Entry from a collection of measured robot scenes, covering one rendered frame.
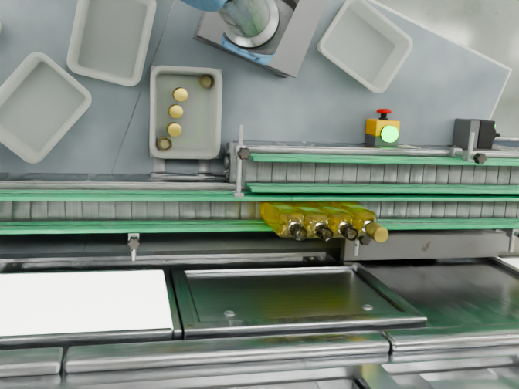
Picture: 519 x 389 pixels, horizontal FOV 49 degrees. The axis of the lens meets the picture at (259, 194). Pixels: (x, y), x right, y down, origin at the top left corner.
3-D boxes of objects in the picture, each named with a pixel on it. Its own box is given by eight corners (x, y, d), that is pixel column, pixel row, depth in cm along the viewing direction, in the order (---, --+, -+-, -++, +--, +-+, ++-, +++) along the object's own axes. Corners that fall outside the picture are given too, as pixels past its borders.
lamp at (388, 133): (379, 141, 153) (384, 143, 150) (380, 124, 152) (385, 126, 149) (394, 142, 154) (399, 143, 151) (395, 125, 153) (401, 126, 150)
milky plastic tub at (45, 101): (-19, 116, 138) (-29, 120, 129) (41, 48, 138) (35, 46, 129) (40, 163, 143) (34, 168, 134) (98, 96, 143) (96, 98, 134)
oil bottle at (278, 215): (259, 218, 144) (281, 241, 123) (260, 196, 142) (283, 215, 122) (280, 217, 145) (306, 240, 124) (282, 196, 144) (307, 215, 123)
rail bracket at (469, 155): (445, 157, 152) (474, 164, 139) (448, 129, 151) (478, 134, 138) (458, 157, 153) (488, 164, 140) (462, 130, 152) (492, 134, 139)
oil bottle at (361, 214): (323, 216, 147) (355, 238, 127) (326, 195, 146) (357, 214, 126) (344, 217, 149) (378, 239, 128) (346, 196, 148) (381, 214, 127)
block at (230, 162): (222, 178, 146) (226, 183, 139) (223, 141, 144) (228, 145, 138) (235, 178, 147) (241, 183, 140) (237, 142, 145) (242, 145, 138)
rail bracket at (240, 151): (226, 191, 140) (235, 201, 128) (229, 122, 136) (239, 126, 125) (239, 191, 140) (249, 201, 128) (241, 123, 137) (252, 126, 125)
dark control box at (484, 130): (450, 145, 166) (467, 148, 158) (453, 117, 164) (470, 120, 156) (475, 146, 168) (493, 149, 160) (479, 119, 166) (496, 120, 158)
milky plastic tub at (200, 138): (148, 153, 147) (149, 158, 138) (149, 65, 142) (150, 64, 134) (215, 154, 151) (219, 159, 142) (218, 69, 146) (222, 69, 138)
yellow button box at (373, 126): (363, 143, 160) (374, 146, 153) (365, 116, 158) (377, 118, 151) (386, 143, 161) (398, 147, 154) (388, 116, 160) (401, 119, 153)
